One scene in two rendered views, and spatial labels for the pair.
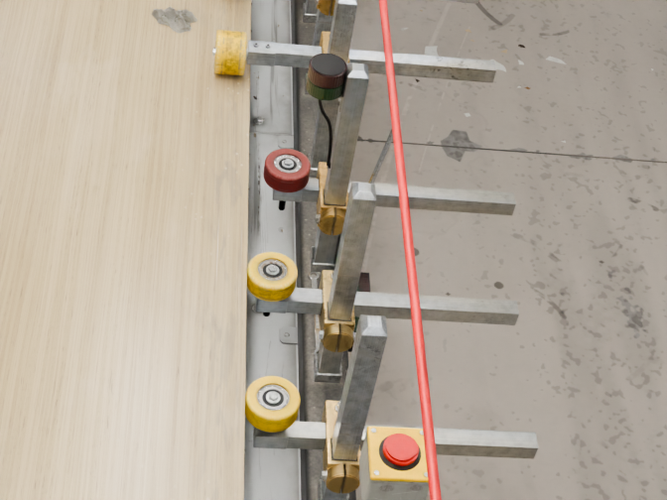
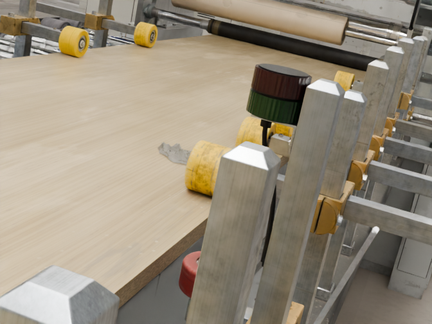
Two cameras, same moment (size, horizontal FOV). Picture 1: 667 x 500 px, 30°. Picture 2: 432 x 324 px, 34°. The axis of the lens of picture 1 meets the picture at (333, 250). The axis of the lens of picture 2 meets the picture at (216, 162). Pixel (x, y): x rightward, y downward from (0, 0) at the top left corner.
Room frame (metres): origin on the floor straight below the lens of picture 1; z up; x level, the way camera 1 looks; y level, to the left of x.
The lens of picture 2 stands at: (0.88, -0.22, 1.26)
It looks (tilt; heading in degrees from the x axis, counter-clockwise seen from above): 16 degrees down; 26
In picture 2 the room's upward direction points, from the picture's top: 12 degrees clockwise
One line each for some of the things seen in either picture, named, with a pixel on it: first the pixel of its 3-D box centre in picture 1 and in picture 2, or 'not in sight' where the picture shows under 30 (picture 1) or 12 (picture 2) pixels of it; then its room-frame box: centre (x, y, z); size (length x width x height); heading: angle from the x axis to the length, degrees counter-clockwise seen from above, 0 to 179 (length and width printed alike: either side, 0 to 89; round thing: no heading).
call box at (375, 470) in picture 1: (394, 471); not in sight; (0.81, -0.12, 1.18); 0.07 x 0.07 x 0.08; 10
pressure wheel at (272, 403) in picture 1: (269, 418); not in sight; (1.09, 0.05, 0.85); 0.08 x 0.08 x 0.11
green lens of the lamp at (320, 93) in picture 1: (325, 82); (276, 104); (1.55, 0.06, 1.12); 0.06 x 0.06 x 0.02
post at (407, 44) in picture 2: not in sight; (380, 135); (2.55, 0.19, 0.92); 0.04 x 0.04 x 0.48; 10
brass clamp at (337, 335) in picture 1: (336, 311); not in sight; (1.34, -0.02, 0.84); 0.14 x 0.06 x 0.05; 10
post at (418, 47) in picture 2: not in sight; (398, 113); (3.04, 0.27, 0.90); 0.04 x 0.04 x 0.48; 10
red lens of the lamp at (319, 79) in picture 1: (327, 70); (281, 81); (1.55, 0.06, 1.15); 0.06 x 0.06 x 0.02
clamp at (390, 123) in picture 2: not in sight; (384, 123); (2.57, 0.19, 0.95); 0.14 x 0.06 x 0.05; 10
